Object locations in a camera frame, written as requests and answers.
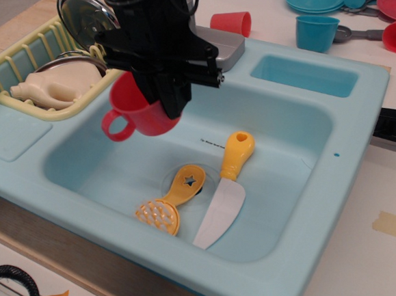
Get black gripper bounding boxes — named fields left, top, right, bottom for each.
left=94, top=0, right=224, bottom=120

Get red cup with handle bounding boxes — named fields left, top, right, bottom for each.
left=101, top=72, right=181, bottom=142

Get red cup lying sideways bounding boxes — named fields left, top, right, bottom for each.
left=209, top=11, right=252, bottom=38

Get light blue toy sink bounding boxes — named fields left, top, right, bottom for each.
left=0, top=39, right=389, bottom=296

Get teal cup near sink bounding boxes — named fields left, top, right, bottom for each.
left=295, top=15, right=340, bottom=53

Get silver metal bowl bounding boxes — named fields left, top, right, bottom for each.
left=35, top=51, right=107, bottom=77

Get grey toy faucet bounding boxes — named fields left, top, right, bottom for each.
left=189, top=15, right=245, bottom=72

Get cream toy bottle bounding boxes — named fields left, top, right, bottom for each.
left=10, top=62, right=102, bottom=110

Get silver pot lid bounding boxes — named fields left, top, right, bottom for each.
left=56, top=0, right=120, bottom=51

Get yellow dish rack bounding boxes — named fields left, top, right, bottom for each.
left=0, top=17, right=122, bottom=121

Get yellow scrub brush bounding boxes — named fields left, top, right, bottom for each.
left=134, top=164, right=207, bottom=236

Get grey toy spoon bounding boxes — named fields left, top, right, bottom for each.
left=333, top=25, right=384, bottom=43

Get grey toy utensil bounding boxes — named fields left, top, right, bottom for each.
left=340, top=0, right=380, bottom=17

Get yellow handled toy knife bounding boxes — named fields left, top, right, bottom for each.
left=193, top=131, right=255, bottom=250

